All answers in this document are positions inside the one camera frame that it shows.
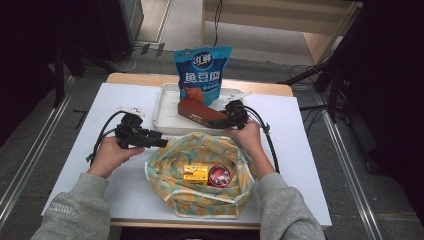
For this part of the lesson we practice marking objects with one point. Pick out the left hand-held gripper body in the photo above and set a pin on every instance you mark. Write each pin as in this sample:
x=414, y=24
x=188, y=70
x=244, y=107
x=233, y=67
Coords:
x=131, y=135

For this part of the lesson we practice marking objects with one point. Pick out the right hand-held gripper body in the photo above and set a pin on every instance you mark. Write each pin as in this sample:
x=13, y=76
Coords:
x=238, y=115

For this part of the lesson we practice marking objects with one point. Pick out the white plastic tray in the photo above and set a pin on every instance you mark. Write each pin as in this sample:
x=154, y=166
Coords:
x=166, y=116

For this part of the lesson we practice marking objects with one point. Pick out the brown rectangular box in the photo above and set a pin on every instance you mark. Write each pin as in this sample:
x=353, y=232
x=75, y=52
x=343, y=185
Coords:
x=200, y=113

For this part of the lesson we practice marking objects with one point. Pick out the yellow drink carton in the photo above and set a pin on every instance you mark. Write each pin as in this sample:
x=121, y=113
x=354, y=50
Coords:
x=195, y=175

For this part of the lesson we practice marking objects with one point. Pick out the blue snack bag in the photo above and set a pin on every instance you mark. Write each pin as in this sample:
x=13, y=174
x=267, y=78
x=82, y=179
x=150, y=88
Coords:
x=201, y=76

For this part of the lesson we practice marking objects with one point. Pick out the lemon print cloth bag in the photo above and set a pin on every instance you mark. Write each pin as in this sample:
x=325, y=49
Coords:
x=173, y=200

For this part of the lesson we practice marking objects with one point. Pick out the person's right hand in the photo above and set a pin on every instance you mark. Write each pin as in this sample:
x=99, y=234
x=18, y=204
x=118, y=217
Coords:
x=250, y=138

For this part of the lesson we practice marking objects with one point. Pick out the person's left hand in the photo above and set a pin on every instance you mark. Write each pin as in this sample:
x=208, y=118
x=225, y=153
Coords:
x=106, y=156

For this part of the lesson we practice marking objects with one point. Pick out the red round tin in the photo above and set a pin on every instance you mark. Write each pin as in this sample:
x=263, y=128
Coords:
x=219, y=176

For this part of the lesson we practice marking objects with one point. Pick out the wooden table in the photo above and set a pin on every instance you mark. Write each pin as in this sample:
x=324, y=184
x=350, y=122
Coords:
x=133, y=78

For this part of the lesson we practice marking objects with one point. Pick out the black metal stand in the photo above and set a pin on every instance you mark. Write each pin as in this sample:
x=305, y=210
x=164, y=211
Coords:
x=60, y=73

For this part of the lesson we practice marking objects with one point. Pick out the wooden shelf unit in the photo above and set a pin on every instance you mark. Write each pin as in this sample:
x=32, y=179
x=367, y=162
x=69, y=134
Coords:
x=266, y=16

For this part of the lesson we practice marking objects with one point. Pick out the black tripod stand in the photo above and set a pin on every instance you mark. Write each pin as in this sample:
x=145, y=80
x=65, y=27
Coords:
x=333, y=76

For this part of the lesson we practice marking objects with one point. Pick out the grey cabinet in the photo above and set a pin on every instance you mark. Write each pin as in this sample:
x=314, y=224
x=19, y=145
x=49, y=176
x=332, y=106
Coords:
x=131, y=16

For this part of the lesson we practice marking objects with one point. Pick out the metal floor rail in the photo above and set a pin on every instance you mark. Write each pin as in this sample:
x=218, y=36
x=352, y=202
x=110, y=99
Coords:
x=353, y=173
x=33, y=150

